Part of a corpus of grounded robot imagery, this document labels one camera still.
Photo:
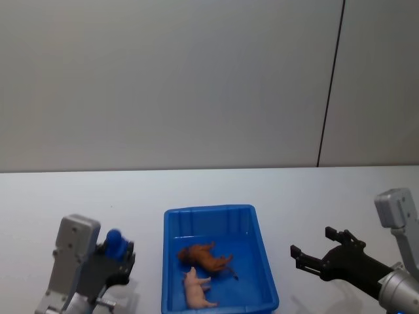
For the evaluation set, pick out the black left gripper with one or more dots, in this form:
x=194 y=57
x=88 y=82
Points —
x=101 y=273

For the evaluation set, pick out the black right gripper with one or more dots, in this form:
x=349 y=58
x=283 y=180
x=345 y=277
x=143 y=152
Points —
x=352 y=265

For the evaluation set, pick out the blue toy figure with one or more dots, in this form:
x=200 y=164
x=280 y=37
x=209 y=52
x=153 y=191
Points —
x=115 y=245

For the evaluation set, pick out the pink toy pig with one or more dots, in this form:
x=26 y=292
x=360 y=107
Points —
x=195 y=289

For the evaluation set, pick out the brown toy lion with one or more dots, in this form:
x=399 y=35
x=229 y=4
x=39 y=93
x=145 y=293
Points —
x=204 y=256

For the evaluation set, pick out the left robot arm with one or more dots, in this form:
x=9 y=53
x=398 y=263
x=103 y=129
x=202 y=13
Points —
x=77 y=232

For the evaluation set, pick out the blue plastic bin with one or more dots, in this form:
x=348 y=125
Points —
x=255 y=261

